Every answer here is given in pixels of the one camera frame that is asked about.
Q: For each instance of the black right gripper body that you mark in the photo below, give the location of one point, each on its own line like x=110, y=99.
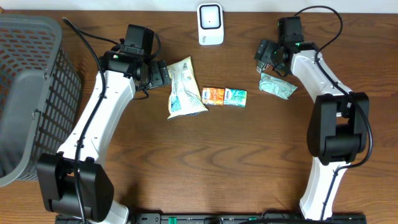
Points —
x=268, y=51

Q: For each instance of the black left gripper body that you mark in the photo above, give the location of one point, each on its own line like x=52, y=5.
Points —
x=154, y=73

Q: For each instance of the teal crinkled snack packet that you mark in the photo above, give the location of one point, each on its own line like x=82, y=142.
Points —
x=276, y=86

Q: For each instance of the large white wet-wipes pack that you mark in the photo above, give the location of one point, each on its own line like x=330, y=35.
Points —
x=185, y=97

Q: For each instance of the green Kleenex tissue pack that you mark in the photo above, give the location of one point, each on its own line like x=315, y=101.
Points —
x=234, y=97

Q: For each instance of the orange Kleenex tissue pack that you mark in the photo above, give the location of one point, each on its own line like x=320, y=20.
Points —
x=212, y=96

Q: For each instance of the small dark green box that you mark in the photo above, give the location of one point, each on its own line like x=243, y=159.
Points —
x=261, y=66

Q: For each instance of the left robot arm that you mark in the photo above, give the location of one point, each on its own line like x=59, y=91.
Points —
x=73, y=181

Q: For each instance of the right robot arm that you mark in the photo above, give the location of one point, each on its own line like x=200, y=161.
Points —
x=339, y=128

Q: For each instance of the white barcode scanner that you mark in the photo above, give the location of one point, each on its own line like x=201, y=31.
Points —
x=210, y=24

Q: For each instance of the grey plastic mesh basket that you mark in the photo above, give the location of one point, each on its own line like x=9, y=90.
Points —
x=40, y=94

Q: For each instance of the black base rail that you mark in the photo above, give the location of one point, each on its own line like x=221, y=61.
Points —
x=156, y=218

